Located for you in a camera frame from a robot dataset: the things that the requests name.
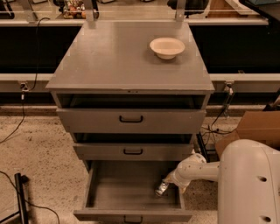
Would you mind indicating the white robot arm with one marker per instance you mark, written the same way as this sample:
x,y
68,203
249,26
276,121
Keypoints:
x,y
248,177

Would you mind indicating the grey bottom drawer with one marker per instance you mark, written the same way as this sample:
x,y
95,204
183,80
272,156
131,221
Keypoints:
x,y
124,191

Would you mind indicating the grey drawer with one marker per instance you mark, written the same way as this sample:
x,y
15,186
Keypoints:
x,y
133,151
124,191
134,121

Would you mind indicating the grey middle drawer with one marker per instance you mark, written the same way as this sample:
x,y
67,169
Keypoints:
x,y
133,151

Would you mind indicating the grey drawer cabinet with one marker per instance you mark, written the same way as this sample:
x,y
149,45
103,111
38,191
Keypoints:
x,y
110,65

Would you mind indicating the grey top drawer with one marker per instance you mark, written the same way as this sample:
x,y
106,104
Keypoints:
x,y
134,121

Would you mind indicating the black stand bar right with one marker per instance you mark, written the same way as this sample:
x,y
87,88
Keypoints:
x,y
202,147

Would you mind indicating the black stand bar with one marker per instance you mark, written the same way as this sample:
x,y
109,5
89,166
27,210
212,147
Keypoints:
x,y
202,147
23,214

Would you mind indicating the brown cardboard box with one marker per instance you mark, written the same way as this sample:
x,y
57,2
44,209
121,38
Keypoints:
x,y
261,126

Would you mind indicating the black stand bar left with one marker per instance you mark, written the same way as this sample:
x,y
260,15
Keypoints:
x,y
23,214

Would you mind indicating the colourful items on shelf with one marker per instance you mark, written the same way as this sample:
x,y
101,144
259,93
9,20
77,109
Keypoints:
x,y
73,9

